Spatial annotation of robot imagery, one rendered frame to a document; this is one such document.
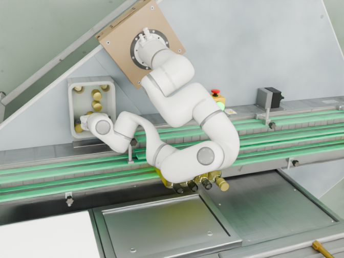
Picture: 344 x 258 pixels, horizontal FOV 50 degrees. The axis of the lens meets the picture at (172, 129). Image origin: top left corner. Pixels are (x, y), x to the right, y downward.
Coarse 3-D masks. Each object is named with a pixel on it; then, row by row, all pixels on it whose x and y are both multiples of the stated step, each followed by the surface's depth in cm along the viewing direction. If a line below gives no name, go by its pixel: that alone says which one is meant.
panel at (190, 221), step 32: (192, 192) 155; (0, 224) 131; (96, 224) 134; (128, 224) 135; (160, 224) 136; (192, 224) 136; (224, 224) 136; (128, 256) 120; (160, 256) 120; (192, 256) 123
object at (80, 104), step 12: (72, 84) 136; (84, 84) 137; (96, 84) 139; (72, 96) 144; (84, 96) 146; (108, 96) 148; (72, 108) 139; (84, 108) 148; (108, 108) 151; (72, 120) 141; (72, 132) 143; (84, 132) 147
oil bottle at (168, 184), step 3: (156, 168) 149; (159, 171) 146; (159, 174) 146; (162, 177) 142; (162, 180) 143; (165, 180) 139; (165, 183) 139; (168, 183) 137; (171, 183) 137; (168, 186) 138; (171, 186) 138
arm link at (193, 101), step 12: (144, 84) 114; (156, 84) 113; (192, 84) 113; (156, 96) 112; (180, 96) 111; (192, 96) 110; (204, 96) 111; (156, 108) 115; (168, 108) 110; (180, 108) 110; (192, 108) 110; (204, 108) 109; (216, 108) 110; (168, 120) 111; (180, 120) 111
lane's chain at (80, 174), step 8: (288, 144) 178; (296, 144) 180; (304, 144) 182; (240, 152) 170; (248, 152) 172; (112, 168) 150; (120, 168) 152; (128, 168) 153; (136, 168) 154; (56, 176) 143; (72, 176) 146; (80, 176) 147; (0, 184) 137; (8, 184) 138; (16, 184) 139; (24, 184) 140
